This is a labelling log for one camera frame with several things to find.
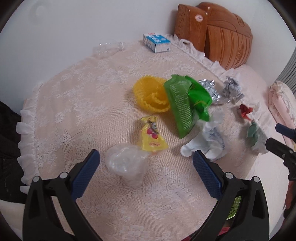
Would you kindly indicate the red crumpled wrapper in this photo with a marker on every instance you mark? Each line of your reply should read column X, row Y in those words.
column 244, row 110

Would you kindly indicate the green foam fruit net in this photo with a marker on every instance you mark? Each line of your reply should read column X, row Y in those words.
column 177, row 90

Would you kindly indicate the green cellophane wrapper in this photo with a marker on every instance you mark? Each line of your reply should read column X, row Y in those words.
column 199, row 98

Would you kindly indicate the blue white milk carton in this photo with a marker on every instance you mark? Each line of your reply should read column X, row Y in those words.
column 156, row 42

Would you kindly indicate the clear plastic bottle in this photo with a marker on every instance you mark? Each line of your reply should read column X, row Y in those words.
column 108, row 48

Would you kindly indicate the folded pink quilt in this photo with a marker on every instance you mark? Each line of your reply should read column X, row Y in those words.
column 281, row 104

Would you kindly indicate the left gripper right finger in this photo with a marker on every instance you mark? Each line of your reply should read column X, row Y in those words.
column 251, row 221

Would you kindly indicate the wooden bed headboard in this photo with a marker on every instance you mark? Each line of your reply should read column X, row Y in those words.
column 212, row 29

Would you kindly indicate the green plastic trash basket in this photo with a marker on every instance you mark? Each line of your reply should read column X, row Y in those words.
column 234, row 208

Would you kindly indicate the black puffer jacket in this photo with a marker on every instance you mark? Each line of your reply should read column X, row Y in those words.
column 11, row 171

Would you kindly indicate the crumpled grey printed paper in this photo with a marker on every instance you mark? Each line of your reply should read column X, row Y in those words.
column 232, row 91

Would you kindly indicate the dark green white wrapper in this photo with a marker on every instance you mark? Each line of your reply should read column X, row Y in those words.
column 256, row 138

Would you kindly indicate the clear crumpled plastic bag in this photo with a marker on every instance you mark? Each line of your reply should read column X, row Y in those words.
column 129, row 162

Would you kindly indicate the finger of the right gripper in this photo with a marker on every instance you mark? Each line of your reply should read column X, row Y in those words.
column 278, row 148
column 284, row 130

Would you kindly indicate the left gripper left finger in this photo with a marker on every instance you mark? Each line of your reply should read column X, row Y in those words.
column 40, row 219

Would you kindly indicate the yellow snack packet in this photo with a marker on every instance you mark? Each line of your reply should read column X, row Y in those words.
column 149, row 138

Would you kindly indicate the crumpled white blue paper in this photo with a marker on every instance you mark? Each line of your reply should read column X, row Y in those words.
column 210, row 140

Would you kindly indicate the silver foil blister pack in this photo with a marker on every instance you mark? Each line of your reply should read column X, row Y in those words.
column 216, row 96

